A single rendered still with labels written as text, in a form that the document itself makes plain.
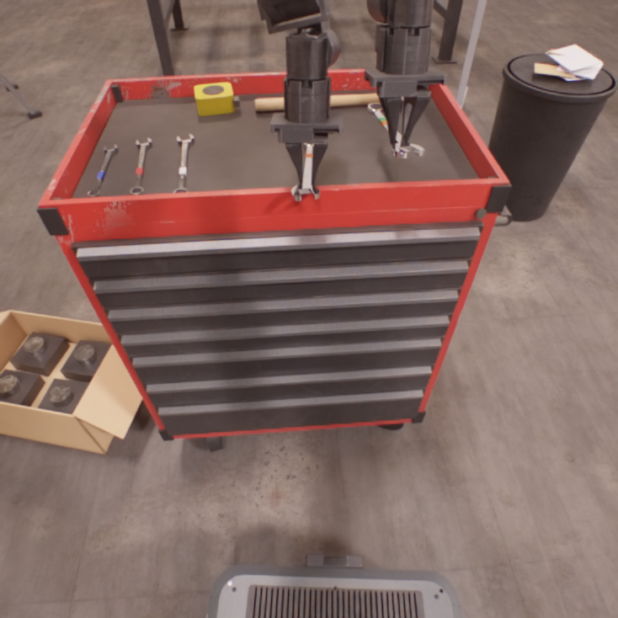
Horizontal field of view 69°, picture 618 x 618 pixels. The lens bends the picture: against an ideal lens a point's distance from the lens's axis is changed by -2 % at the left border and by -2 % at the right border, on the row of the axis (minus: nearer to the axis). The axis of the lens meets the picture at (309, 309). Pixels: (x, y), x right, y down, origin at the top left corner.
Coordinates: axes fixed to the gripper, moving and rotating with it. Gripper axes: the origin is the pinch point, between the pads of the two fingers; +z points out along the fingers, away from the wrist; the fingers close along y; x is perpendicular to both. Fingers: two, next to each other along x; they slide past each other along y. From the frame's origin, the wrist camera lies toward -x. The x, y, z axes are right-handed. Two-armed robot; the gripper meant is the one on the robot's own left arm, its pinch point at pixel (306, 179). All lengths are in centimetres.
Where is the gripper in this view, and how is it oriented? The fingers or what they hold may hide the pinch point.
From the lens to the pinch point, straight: 73.6
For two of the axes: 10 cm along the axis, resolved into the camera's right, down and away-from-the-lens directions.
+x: -0.3, 5.9, -8.0
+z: 0.0, 8.0, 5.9
